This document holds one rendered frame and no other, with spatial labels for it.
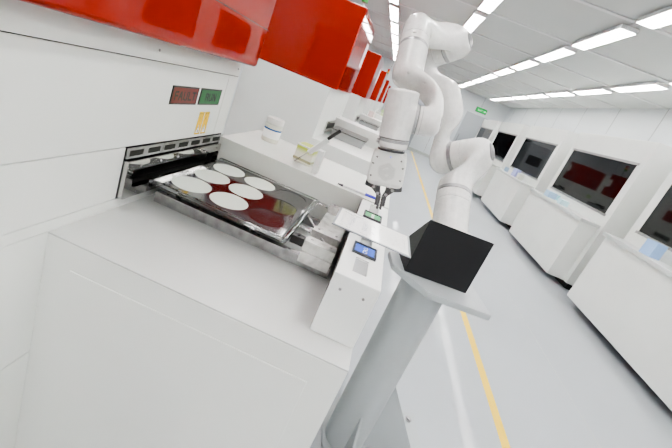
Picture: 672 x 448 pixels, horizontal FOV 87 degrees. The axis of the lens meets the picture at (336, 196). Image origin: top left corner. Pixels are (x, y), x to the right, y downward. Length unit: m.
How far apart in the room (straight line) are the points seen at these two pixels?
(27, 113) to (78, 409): 0.64
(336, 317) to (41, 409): 0.72
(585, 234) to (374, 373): 4.33
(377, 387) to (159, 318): 0.88
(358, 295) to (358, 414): 0.89
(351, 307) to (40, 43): 0.65
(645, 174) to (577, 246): 1.09
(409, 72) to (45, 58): 0.80
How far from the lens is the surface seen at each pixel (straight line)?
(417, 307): 1.25
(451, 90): 1.35
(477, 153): 1.34
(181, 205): 1.01
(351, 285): 0.69
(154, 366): 0.87
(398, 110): 0.96
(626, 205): 5.40
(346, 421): 1.58
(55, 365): 1.03
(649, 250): 4.41
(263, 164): 1.25
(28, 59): 0.71
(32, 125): 0.75
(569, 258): 5.46
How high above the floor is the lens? 1.27
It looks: 17 degrees down
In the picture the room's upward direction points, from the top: 22 degrees clockwise
